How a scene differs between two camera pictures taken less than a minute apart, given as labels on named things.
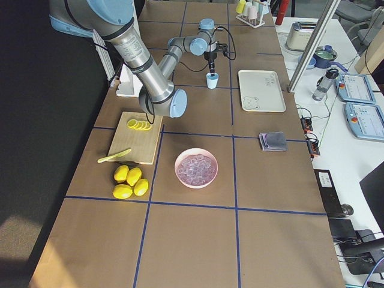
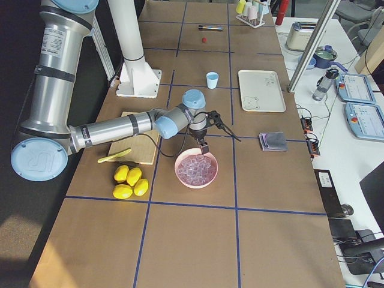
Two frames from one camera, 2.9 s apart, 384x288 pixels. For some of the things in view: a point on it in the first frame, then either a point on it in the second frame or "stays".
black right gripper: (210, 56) to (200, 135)
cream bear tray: (261, 91) stays
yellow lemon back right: (133, 174) stays
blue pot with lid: (323, 56) stays
